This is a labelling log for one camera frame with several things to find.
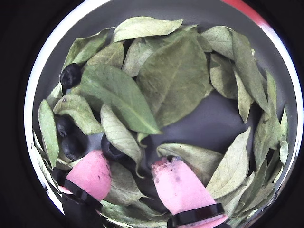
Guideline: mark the dark grey round bowl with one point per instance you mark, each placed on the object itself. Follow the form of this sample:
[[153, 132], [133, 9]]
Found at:
[[213, 118]]

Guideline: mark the dark blue blueberry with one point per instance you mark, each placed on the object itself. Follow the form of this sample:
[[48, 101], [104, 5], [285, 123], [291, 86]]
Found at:
[[70, 74], [63, 126], [109, 148], [72, 147]]

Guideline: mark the pink tipped gripper finger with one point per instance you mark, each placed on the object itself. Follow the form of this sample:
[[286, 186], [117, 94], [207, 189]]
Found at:
[[91, 175], [183, 190]]

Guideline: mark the red collapsible silicone cup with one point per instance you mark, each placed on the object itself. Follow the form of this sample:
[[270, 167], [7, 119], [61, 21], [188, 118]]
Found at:
[[247, 10]]

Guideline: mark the pile of green leaves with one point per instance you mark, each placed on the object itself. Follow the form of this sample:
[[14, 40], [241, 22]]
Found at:
[[173, 71]]

